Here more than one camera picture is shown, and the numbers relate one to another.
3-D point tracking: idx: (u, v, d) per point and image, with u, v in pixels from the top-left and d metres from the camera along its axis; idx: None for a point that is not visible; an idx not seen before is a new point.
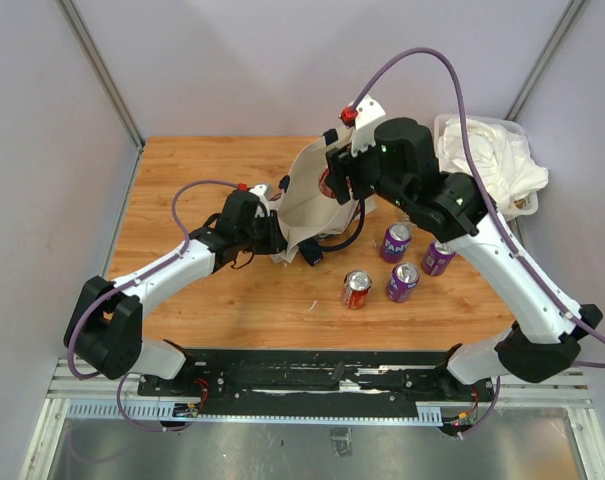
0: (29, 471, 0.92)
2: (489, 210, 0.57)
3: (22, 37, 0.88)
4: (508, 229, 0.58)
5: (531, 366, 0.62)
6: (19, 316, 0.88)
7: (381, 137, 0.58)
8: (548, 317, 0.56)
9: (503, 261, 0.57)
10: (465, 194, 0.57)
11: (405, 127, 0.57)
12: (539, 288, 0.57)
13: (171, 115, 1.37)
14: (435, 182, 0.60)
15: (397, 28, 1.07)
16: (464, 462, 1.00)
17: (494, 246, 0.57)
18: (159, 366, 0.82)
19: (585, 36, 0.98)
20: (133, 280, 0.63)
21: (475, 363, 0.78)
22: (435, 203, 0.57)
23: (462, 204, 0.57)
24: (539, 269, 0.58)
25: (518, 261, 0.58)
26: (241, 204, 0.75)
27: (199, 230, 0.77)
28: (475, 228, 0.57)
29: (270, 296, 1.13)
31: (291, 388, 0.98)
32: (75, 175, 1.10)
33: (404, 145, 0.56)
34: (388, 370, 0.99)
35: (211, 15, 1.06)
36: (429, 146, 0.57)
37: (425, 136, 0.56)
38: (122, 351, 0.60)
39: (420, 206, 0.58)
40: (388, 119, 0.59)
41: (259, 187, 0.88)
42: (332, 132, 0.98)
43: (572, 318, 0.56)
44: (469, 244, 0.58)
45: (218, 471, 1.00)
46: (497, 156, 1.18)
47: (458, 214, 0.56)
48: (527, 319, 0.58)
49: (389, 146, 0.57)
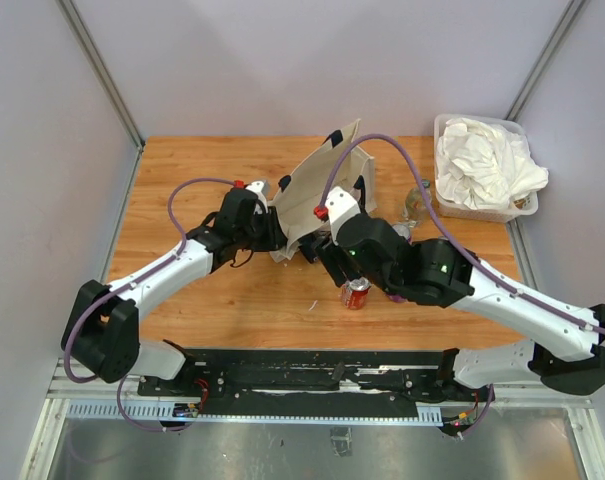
0: (29, 471, 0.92)
2: (474, 262, 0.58)
3: (22, 37, 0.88)
4: (497, 273, 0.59)
5: (578, 383, 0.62)
6: (18, 317, 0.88)
7: (347, 243, 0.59)
8: (573, 338, 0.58)
9: (508, 305, 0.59)
10: (447, 258, 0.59)
11: (362, 226, 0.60)
12: (551, 313, 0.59)
13: (171, 115, 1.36)
14: (413, 260, 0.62)
15: (398, 28, 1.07)
16: (464, 461, 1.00)
17: (494, 294, 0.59)
18: (159, 366, 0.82)
19: (585, 36, 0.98)
20: (129, 283, 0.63)
21: (491, 374, 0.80)
22: (425, 280, 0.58)
23: (448, 270, 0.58)
24: (539, 296, 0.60)
25: (522, 298, 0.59)
26: (240, 203, 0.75)
27: (196, 229, 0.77)
28: (469, 286, 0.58)
29: (270, 296, 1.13)
31: (291, 388, 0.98)
32: (75, 175, 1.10)
33: (371, 243, 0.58)
34: (388, 370, 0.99)
35: (211, 15, 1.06)
36: (390, 233, 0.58)
37: (383, 226, 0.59)
38: (119, 354, 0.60)
39: (412, 288, 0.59)
40: (342, 226, 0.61)
41: (256, 183, 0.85)
42: (337, 133, 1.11)
43: (593, 329, 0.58)
44: (471, 302, 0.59)
45: (218, 471, 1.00)
46: (497, 156, 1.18)
47: (450, 281, 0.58)
48: (556, 343, 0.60)
49: (357, 248, 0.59)
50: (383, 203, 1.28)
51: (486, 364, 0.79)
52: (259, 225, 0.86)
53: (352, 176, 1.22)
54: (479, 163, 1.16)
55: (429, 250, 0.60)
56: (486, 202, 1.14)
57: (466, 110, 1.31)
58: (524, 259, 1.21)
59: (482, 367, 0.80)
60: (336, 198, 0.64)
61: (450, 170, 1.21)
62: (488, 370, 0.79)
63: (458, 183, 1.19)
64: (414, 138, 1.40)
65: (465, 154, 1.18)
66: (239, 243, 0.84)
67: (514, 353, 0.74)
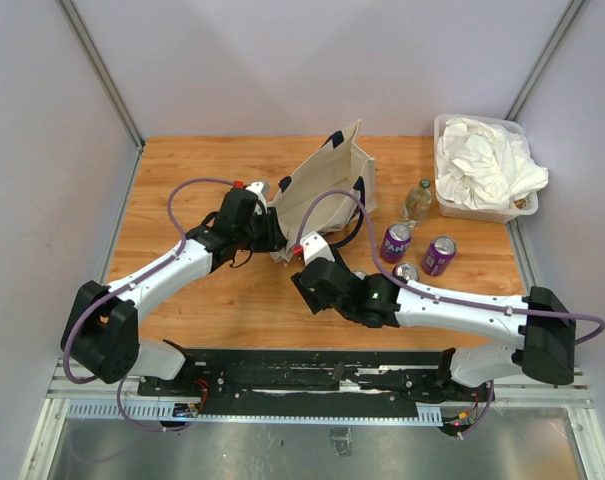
0: (29, 471, 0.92)
2: (399, 284, 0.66)
3: (22, 36, 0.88)
4: (423, 286, 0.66)
5: (546, 372, 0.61)
6: (18, 318, 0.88)
7: (305, 282, 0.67)
8: (498, 325, 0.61)
9: (435, 311, 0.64)
10: (378, 287, 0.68)
11: (315, 267, 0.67)
12: (475, 307, 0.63)
13: (171, 115, 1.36)
14: (360, 289, 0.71)
15: (398, 28, 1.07)
16: (464, 461, 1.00)
17: (420, 303, 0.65)
18: (159, 367, 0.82)
19: (586, 35, 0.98)
20: (129, 284, 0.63)
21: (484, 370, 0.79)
22: (367, 307, 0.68)
23: (378, 295, 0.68)
24: (465, 298, 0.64)
25: (444, 302, 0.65)
26: (240, 203, 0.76)
27: (195, 230, 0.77)
28: (396, 304, 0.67)
29: (270, 296, 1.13)
31: (291, 388, 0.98)
32: (75, 175, 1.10)
33: (323, 282, 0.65)
34: (388, 370, 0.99)
35: (210, 15, 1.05)
36: (340, 271, 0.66)
37: (334, 266, 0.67)
38: (119, 355, 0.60)
39: (359, 313, 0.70)
40: (304, 267, 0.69)
41: (256, 184, 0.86)
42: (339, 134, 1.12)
43: (515, 311, 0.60)
44: (408, 316, 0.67)
45: (218, 471, 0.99)
46: (497, 156, 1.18)
47: (382, 304, 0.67)
48: (495, 334, 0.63)
49: (315, 285, 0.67)
50: (383, 203, 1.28)
51: (477, 360, 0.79)
52: (259, 225, 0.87)
53: (352, 176, 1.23)
54: (478, 163, 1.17)
55: (373, 282, 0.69)
56: (486, 202, 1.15)
57: (466, 110, 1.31)
58: (524, 259, 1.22)
59: (476, 364, 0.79)
60: (311, 239, 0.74)
61: (450, 170, 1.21)
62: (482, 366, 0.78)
63: (458, 183, 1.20)
64: (413, 138, 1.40)
65: (465, 154, 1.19)
66: (240, 243, 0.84)
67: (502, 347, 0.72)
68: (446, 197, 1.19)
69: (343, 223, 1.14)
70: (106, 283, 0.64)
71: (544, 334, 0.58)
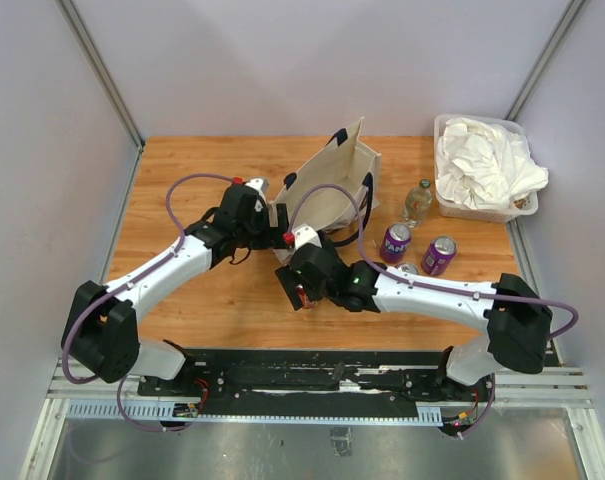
0: (29, 471, 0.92)
2: (379, 272, 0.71)
3: (21, 36, 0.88)
4: (400, 271, 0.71)
5: (516, 359, 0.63)
6: (18, 319, 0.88)
7: (293, 265, 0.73)
8: (465, 308, 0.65)
9: (409, 295, 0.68)
10: (361, 274, 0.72)
11: (305, 251, 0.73)
12: (446, 292, 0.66)
13: (171, 115, 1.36)
14: (346, 274, 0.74)
15: (398, 28, 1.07)
16: (464, 462, 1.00)
17: (396, 288, 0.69)
18: (159, 367, 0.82)
19: (586, 35, 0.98)
20: (126, 283, 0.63)
21: (470, 365, 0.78)
22: (348, 291, 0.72)
23: (358, 281, 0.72)
24: (439, 284, 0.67)
25: (418, 288, 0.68)
26: (241, 198, 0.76)
27: (194, 226, 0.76)
28: (373, 288, 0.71)
29: (270, 296, 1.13)
31: (291, 388, 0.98)
32: (75, 175, 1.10)
33: (307, 265, 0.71)
34: (388, 370, 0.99)
35: (210, 15, 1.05)
36: (326, 256, 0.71)
37: (321, 251, 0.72)
38: (119, 354, 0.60)
39: (342, 297, 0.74)
40: (294, 249, 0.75)
41: (256, 180, 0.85)
42: (342, 132, 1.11)
43: (482, 295, 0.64)
44: (384, 301, 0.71)
45: (218, 471, 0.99)
46: (497, 156, 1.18)
47: (361, 289, 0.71)
48: (464, 318, 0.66)
49: (301, 268, 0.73)
50: (384, 202, 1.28)
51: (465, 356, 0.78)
52: (259, 223, 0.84)
53: (354, 176, 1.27)
54: (478, 163, 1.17)
55: (358, 270, 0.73)
56: (486, 202, 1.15)
57: (466, 110, 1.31)
58: (524, 259, 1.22)
59: (465, 359, 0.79)
60: (302, 229, 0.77)
61: (450, 170, 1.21)
62: (470, 360, 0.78)
63: (458, 183, 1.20)
64: (413, 139, 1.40)
65: (465, 154, 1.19)
66: (239, 239, 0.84)
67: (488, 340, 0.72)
68: (446, 197, 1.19)
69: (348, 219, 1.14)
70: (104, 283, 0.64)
71: (509, 319, 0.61)
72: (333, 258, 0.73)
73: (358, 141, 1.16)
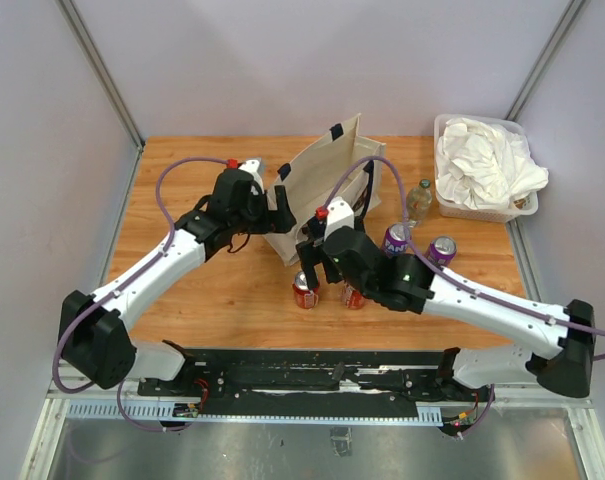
0: (29, 471, 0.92)
2: (436, 271, 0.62)
3: (21, 36, 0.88)
4: (459, 277, 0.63)
5: (565, 385, 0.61)
6: (19, 319, 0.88)
7: (330, 253, 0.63)
8: (536, 333, 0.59)
9: (473, 306, 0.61)
10: (411, 269, 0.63)
11: (347, 237, 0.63)
12: (514, 310, 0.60)
13: (171, 115, 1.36)
14: (389, 269, 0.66)
15: (398, 28, 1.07)
16: (464, 462, 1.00)
17: (455, 296, 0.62)
18: (158, 369, 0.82)
19: (587, 35, 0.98)
20: (112, 292, 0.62)
21: (492, 374, 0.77)
22: (395, 288, 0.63)
23: (409, 279, 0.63)
24: (506, 300, 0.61)
25: (482, 299, 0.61)
26: (233, 185, 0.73)
27: (185, 218, 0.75)
28: (429, 291, 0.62)
29: (270, 296, 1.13)
31: (292, 388, 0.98)
32: (75, 174, 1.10)
33: (351, 254, 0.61)
34: (388, 370, 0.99)
35: (210, 15, 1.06)
36: (371, 246, 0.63)
37: (365, 239, 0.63)
38: (113, 361, 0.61)
39: (384, 294, 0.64)
40: (329, 234, 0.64)
41: (251, 164, 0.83)
42: (338, 127, 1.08)
43: (558, 322, 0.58)
44: (436, 305, 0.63)
45: (218, 471, 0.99)
46: (497, 156, 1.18)
47: (411, 288, 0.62)
48: (526, 339, 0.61)
49: (340, 257, 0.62)
50: (384, 202, 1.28)
51: (486, 363, 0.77)
52: (256, 207, 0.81)
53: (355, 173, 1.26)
54: (478, 163, 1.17)
55: (401, 263, 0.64)
56: (486, 202, 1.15)
57: (466, 110, 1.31)
58: (524, 259, 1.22)
59: (484, 367, 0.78)
60: (337, 204, 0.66)
61: (450, 170, 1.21)
62: (490, 369, 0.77)
63: (458, 183, 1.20)
64: (413, 139, 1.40)
65: (465, 154, 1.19)
66: (237, 227, 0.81)
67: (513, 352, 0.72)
68: (446, 196, 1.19)
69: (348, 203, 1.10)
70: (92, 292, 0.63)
71: (586, 347, 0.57)
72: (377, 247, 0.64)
73: (357, 136, 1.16)
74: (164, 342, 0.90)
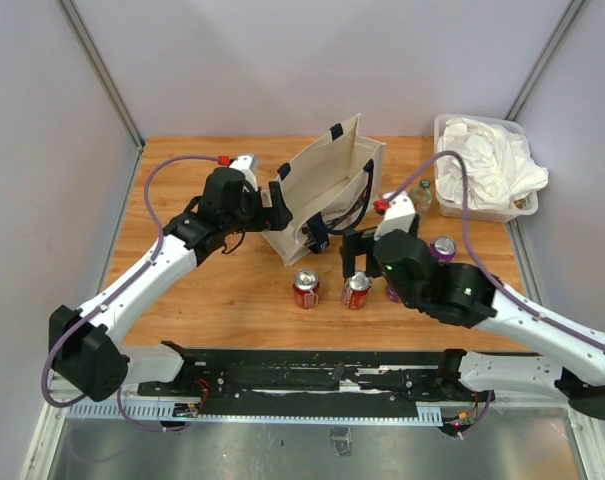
0: (29, 471, 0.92)
2: (497, 287, 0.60)
3: (21, 36, 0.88)
4: (521, 297, 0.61)
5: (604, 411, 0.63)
6: (19, 319, 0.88)
7: (383, 259, 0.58)
8: (595, 363, 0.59)
9: (533, 329, 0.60)
10: (471, 282, 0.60)
11: (402, 243, 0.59)
12: (575, 337, 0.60)
13: (171, 115, 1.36)
14: (441, 277, 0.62)
15: (398, 28, 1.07)
16: (464, 462, 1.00)
17: (517, 316, 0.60)
18: (157, 371, 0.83)
19: (587, 35, 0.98)
20: (99, 307, 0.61)
21: (504, 381, 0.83)
22: (451, 300, 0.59)
23: (470, 293, 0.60)
24: (567, 325, 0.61)
25: (543, 322, 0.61)
26: (223, 186, 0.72)
27: (175, 222, 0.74)
28: (492, 309, 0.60)
29: (270, 296, 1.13)
31: (291, 388, 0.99)
32: (75, 174, 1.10)
33: (408, 263, 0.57)
34: (388, 370, 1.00)
35: (210, 15, 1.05)
36: (428, 254, 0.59)
37: (423, 247, 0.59)
38: (104, 375, 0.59)
39: (437, 307, 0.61)
40: (382, 238, 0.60)
41: (243, 158, 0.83)
42: (339, 125, 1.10)
43: None
44: (494, 324, 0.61)
45: (218, 471, 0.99)
46: (497, 156, 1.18)
47: (472, 303, 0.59)
48: (579, 366, 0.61)
49: (394, 264, 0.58)
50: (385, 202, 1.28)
51: (502, 372, 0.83)
52: (248, 205, 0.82)
53: (354, 173, 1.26)
54: (478, 164, 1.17)
55: (455, 272, 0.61)
56: (486, 202, 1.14)
57: (466, 110, 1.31)
58: (524, 259, 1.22)
59: (500, 375, 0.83)
60: (401, 199, 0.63)
61: (450, 170, 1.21)
62: (505, 378, 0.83)
63: (458, 183, 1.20)
64: (413, 139, 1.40)
65: (465, 154, 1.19)
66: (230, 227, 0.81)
67: (536, 368, 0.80)
68: (445, 197, 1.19)
69: (346, 204, 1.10)
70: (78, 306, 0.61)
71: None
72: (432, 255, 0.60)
73: (356, 136, 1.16)
74: (163, 344, 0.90)
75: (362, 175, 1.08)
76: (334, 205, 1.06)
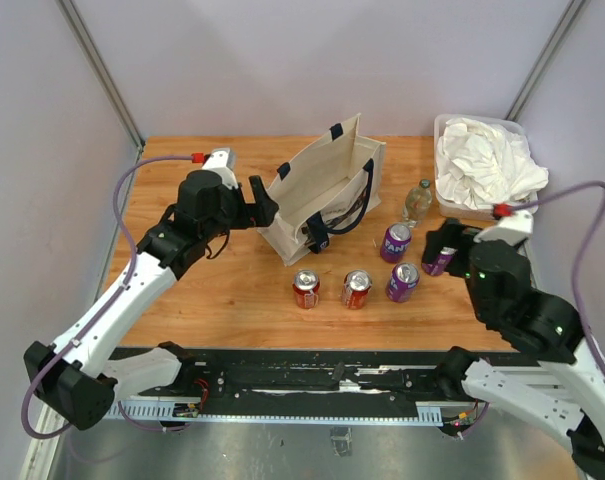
0: (29, 471, 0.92)
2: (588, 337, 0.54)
3: (21, 36, 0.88)
4: None
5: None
6: (19, 319, 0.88)
7: (481, 265, 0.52)
8: None
9: (604, 395, 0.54)
10: (563, 321, 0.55)
11: (502, 255, 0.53)
12: None
13: (171, 115, 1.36)
14: (528, 304, 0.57)
15: (398, 28, 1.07)
16: (465, 462, 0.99)
17: (590, 374, 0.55)
18: (154, 378, 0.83)
19: (587, 35, 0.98)
20: (71, 343, 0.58)
21: (510, 407, 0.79)
22: (534, 330, 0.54)
23: (561, 333, 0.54)
24: None
25: None
26: (196, 196, 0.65)
27: (149, 235, 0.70)
28: (573, 355, 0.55)
29: (270, 296, 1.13)
31: (291, 388, 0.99)
32: (75, 174, 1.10)
33: (506, 278, 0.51)
34: (388, 370, 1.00)
35: (210, 15, 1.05)
36: (529, 276, 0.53)
37: (527, 267, 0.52)
38: (87, 407, 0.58)
39: (513, 331, 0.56)
40: (484, 244, 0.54)
41: (220, 153, 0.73)
42: (338, 125, 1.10)
43: None
44: (564, 371, 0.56)
45: (218, 471, 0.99)
46: (497, 156, 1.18)
47: (558, 343, 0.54)
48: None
49: (489, 275, 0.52)
50: (385, 202, 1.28)
51: (510, 399, 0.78)
52: (230, 206, 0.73)
53: (354, 173, 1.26)
54: (478, 163, 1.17)
55: (546, 305, 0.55)
56: (486, 202, 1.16)
57: (466, 110, 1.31)
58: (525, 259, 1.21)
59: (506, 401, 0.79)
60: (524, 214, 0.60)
61: (450, 170, 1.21)
62: (511, 404, 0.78)
63: (458, 183, 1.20)
64: (413, 139, 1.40)
65: (465, 154, 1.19)
66: (213, 231, 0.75)
67: (553, 409, 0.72)
68: (444, 197, 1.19)
69: (345, 204, 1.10)
70: (53, 342, 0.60)
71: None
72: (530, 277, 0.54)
73: (357, 136, 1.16)
74: (159, 350, 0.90)
75: (362, 174, 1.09)
76: (334, 205, 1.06)
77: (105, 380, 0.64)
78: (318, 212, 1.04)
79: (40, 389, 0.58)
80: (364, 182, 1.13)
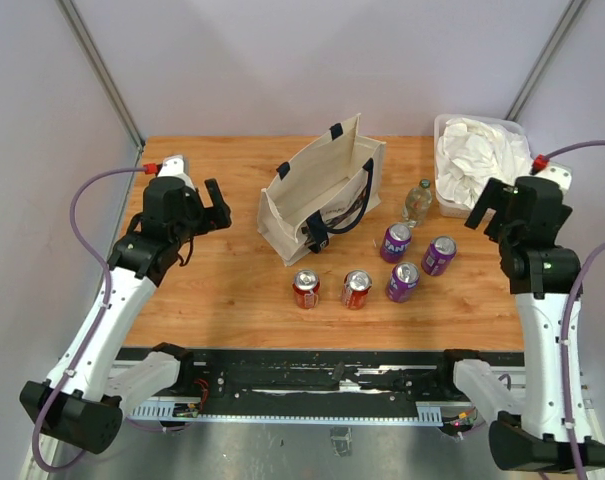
0: (29, 470, 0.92)
2: (571, 292, 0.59)
3: (22, 37, 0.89)
4: (572, 319, 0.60)
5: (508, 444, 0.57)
6: (19, 319, 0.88)
7: (518, 182, 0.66)
8: (546, 410, 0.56)
9: (545, 341, 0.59)
10: (558, 265, 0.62)
11: (543, 185, 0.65)
12: (560, 384, 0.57)
13: (171, 115, 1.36)
14: (541, 245, 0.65)
15: (398, 28, 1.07)
16: (465, 462, 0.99)
17: (546, 320, 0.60)
18: (156, 381, 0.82)
19: (587, 34, 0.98)
20: (67, 374, 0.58)
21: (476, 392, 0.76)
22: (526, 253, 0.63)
23: (546, 270, 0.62)
24: (570, 380, 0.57)
25: (558, 349, 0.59)
26: (162, 198, 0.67)
27: (118, 247, 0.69)
28: (542, 292, 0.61)
29: (270, 296, 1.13)
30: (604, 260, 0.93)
31: (291, 388, 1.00)
32: (75, 174, 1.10)
33: (529, 195, 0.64)
34: (388, 370, 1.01)
35: (210, 15, 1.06)
36: (550, 210, 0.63)
37: (553, 201, 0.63)
38: (97, 435, 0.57)
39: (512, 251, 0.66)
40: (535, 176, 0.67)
41: (174, 162, 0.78)
42: (338, 125, 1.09)
43: (570, 429, 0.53)
44: (527, 305, 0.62)
45: (218, 471, 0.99)
46: (497, 156, 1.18)
47: (537, 273, 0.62)
48: (530, 404, 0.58)
49: (519, 191, 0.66)
50: (385, 202, 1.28)
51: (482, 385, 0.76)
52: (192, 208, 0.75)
53: (354, 173, 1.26)
54: (478, 164, 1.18)
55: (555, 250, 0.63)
56: None
57: (466, 110, 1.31)
58: None
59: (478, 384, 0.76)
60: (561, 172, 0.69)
61: (450, 170, 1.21)
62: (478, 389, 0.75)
63: (458, 183, 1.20)
64: (413, 138, 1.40)
65: (465, 154, 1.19)
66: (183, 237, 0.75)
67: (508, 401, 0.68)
68: (444, 197, 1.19)
69: (345, 202, 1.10)
70: (46, 378, 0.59)
71: (553, 461, 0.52)
72: (555, 215, 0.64)
73: (356, 136, 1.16)
74: (160, 353, 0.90)
75: (362, 174, 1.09)
76: (334, 204, 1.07)
77: (110, 400, 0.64)
78: (318, 212, 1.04)
79: (45, 426, 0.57)
80: (364, 182, 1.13)
